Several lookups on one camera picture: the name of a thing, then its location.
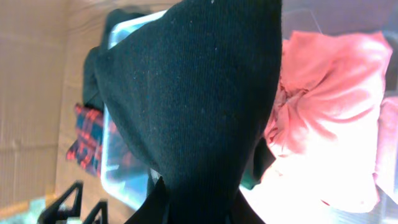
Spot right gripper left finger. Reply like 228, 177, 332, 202
124, 178, 169, 224

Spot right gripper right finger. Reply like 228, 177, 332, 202
229, 191, 265, 224

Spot dark green garment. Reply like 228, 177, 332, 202
241, 169, 262, 190

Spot red plaid flannel shirt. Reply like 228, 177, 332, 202
65, 103, 141, 180

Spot salmon pink garment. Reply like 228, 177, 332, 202
243, 31, 392, 223

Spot dark navy pants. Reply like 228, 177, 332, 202
95, 0, 282, 223

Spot black hoodie garment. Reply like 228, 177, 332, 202
82, 9, 144, 112

